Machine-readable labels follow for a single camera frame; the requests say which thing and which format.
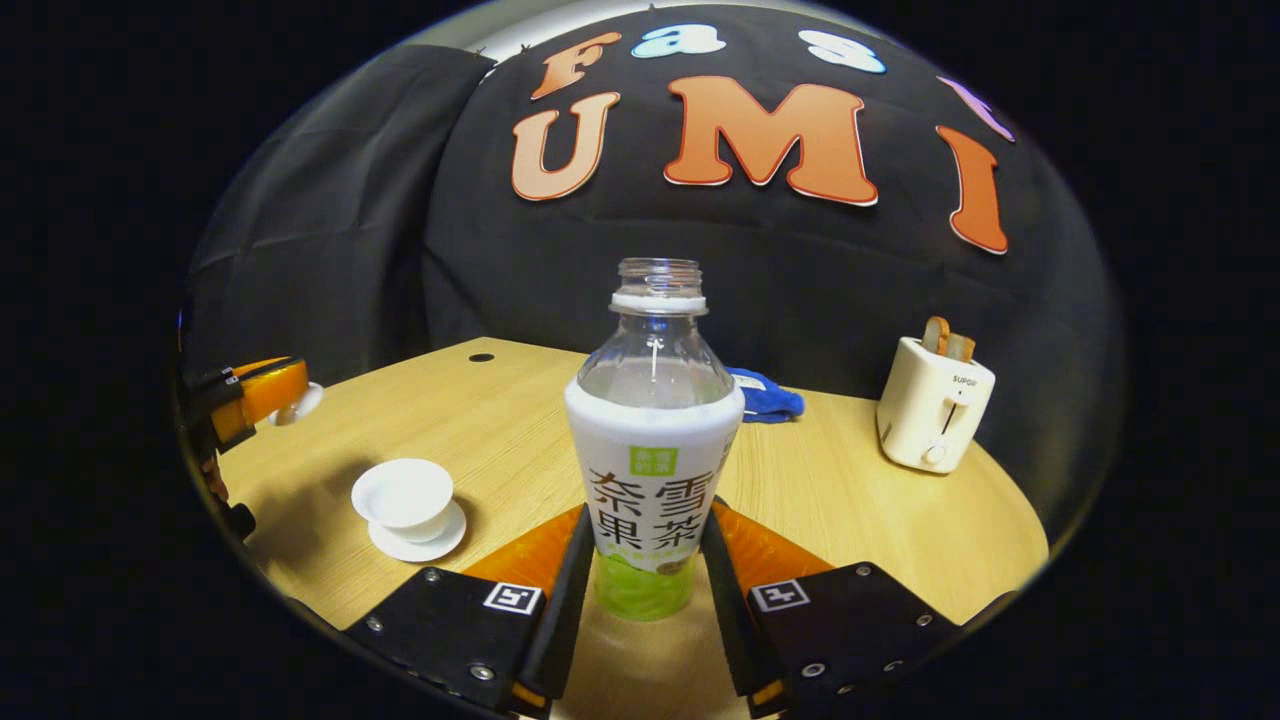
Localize white saucer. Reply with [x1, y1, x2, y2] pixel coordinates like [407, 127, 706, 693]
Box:
[367, 500, 468, 564]

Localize blue towel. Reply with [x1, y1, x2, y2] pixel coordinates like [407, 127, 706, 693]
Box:
[728, 367, 806, 425]

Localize white toaster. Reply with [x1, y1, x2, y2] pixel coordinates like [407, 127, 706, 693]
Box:
[876, 336, 997, 475]

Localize white teacup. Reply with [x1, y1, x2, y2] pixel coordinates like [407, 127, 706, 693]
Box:
[350, 458, 455, 544]

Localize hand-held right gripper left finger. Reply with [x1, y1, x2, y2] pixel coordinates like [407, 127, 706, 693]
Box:
[343, 503, 598, 720]

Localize clear water bottle white label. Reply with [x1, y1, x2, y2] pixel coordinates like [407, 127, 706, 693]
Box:
[564, 257, 747, 623]

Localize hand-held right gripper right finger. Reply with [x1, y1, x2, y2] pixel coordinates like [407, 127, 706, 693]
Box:
[698, 500, 968, 720]

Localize black backdrop cloth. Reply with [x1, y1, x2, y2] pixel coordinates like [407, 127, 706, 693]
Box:
[183, 0, 1126, 546]

